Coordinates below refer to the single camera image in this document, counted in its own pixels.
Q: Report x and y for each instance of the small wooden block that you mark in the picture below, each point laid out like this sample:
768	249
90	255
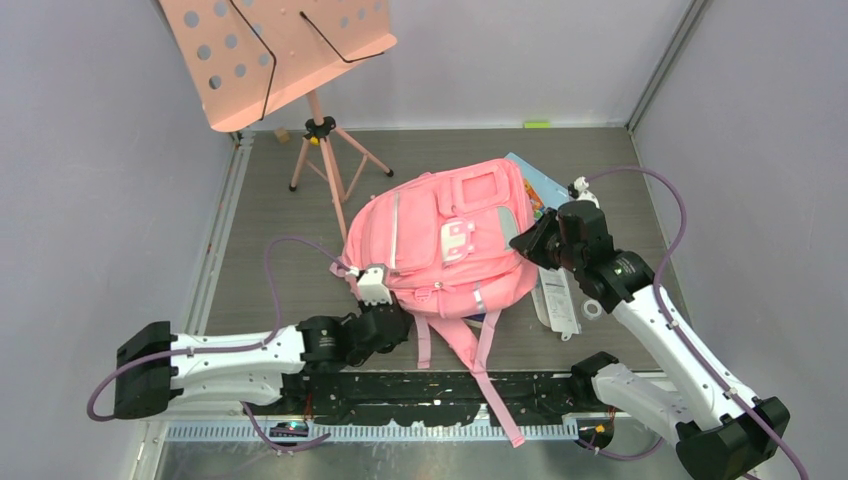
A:
282	135

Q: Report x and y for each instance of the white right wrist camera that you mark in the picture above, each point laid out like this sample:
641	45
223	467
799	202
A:
578	190

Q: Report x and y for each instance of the pink student backpack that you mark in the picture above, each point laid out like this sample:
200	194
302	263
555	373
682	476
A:
444	241

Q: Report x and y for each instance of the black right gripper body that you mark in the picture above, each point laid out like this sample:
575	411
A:
570	255

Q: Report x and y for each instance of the white packaged toothbrush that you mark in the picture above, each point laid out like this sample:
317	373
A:
553	303

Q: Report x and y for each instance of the pink music stand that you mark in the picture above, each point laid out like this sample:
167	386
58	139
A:
248	59

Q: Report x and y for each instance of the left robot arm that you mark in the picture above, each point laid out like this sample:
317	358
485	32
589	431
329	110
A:
158	369

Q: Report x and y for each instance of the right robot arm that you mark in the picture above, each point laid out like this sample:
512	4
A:
719	427

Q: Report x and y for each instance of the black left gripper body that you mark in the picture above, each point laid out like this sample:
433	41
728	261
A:
358	359

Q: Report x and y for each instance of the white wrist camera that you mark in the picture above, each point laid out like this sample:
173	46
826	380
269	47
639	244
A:
578	190
369	284

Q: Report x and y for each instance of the yellow treehouse paperback book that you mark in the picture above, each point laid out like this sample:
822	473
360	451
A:
537	205

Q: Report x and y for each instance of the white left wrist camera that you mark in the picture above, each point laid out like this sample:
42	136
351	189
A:
369	284

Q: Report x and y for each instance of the green tape strip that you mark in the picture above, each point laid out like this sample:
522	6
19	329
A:
536	124

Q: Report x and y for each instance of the clear tape roll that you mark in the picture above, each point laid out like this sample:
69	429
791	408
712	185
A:
592	310

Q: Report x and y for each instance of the light blue thin notebook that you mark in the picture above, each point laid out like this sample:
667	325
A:
550	193

